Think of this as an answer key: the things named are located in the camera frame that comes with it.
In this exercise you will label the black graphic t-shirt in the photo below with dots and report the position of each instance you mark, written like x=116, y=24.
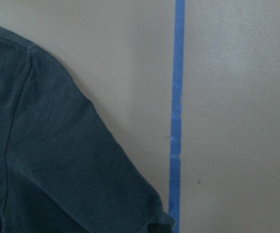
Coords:
x=61, y=170

